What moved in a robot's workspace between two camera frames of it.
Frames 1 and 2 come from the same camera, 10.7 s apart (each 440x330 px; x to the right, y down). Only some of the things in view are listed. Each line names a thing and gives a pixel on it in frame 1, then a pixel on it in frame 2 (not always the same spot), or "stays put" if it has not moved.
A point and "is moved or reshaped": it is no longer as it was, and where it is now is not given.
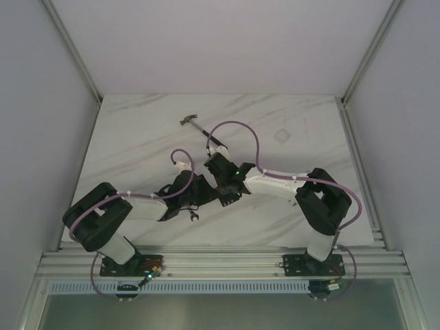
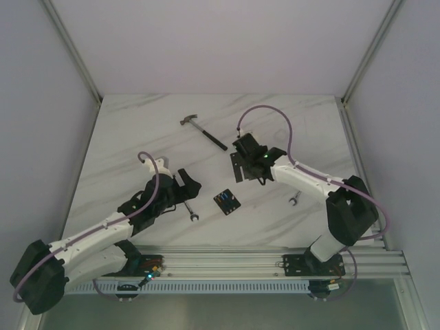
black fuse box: (226, 199) is moved or reshaped
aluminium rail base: (66, 260) stays put
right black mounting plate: (306, 265) stays put
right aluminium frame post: (394, 9) stays put
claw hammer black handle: (188, 119) stays put
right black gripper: (221, 188) → (238, 162)
